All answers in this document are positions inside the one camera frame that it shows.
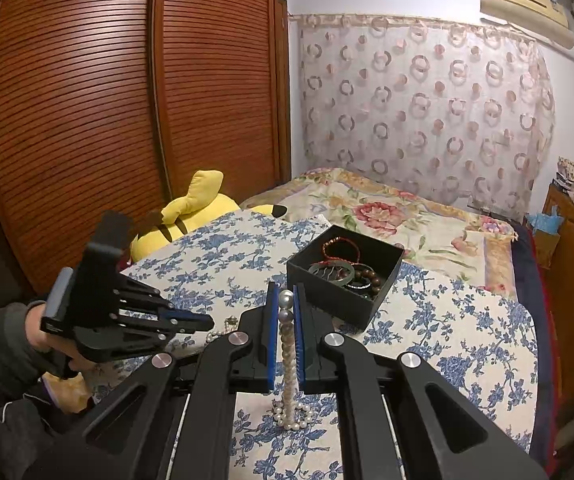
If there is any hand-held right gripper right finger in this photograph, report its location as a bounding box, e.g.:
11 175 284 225
293 282 550 480

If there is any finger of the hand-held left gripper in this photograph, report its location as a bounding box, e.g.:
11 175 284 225
114 276 215 330
109 312 205 349

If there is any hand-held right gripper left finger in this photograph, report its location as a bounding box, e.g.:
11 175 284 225
22 282 280 480

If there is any pearl necklace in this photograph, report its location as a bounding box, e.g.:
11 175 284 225
272 290 318 431

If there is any black box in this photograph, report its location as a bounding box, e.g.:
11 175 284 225
287 225 405 333

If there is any white bead string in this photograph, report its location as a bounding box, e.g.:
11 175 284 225
206 316 240 343

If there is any pale green jade bangle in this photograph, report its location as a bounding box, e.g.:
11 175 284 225
309 262 355 288

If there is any red bead bracelet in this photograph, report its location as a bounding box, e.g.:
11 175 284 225
323 237 362 273

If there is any wooden bead bracelet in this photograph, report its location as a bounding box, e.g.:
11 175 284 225
352 269 382 301

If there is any person's left hand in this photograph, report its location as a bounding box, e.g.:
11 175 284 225
27 302 91 379

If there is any yellow plush toy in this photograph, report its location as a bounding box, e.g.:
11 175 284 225
129 170 288 263

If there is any blue floral tablecloth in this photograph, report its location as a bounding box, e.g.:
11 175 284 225
84 207 540 480

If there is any floral bed blanket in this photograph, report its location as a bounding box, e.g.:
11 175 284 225
239 167 520 296

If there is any person's dark clothing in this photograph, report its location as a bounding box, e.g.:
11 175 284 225
0 395 100 480

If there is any wooden louvered wardrobe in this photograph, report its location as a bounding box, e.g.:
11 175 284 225
0 0 292 306

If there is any dark blue bedsheet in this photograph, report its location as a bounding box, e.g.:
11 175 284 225
512 222 555 461

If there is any circle patterned curtain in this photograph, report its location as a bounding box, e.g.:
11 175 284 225
292 12 558 223

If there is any blue bag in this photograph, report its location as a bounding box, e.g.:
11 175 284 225
526 205 565 236

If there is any stack of patterned cloths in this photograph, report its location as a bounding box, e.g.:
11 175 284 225
557 156 574 191

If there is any cream air conditioner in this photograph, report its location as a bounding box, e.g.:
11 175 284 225
479 0 574 51

